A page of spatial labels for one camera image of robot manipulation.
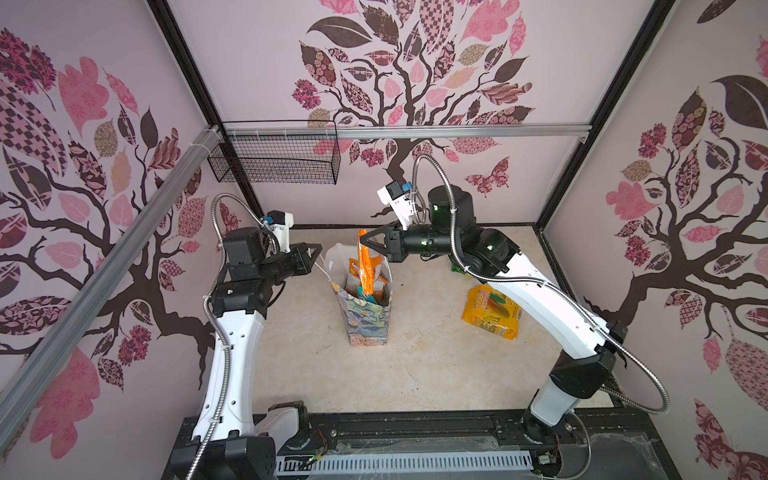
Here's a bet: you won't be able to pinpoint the white slotted cable duct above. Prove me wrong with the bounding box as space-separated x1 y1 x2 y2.
275 451 533 477

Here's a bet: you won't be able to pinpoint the floral paper bag white handles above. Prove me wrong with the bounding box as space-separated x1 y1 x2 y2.
322 243 393 347

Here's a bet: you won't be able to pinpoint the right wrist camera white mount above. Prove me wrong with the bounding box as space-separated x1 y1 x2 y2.
377 181 420 230

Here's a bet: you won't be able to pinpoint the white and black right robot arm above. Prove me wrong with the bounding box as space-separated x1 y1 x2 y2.
363 181 623 444

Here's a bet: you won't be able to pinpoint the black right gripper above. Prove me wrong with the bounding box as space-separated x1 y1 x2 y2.
359 219 458 267

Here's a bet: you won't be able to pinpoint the black wire basket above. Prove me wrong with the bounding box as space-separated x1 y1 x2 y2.
208 120 341 185

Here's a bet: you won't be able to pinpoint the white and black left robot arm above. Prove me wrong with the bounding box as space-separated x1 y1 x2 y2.
169 228 322 479

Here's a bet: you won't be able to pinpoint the aluminium rail back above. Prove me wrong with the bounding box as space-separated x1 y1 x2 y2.
225 123 592 140

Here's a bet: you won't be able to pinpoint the aluminium rail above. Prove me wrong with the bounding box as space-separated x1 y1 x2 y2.
225 123 592 140
1 125 223 448

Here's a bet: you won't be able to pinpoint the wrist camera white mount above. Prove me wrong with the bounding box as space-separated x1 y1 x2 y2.
377 181 420 230
264 210 294 253

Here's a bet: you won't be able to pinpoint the orange white snack bag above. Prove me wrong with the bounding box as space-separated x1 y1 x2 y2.
357 229 381 298
346 274 388 305

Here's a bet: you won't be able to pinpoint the yellow snack bag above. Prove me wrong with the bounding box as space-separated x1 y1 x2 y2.
461 285 522 340

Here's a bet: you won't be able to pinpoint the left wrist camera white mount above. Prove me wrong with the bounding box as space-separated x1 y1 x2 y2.
264 210 294 253

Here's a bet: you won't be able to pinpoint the black base frame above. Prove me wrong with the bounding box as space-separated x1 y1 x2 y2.
160 407 682 480

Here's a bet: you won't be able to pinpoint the aluminium rail left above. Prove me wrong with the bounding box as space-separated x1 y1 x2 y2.
1 125 223 448

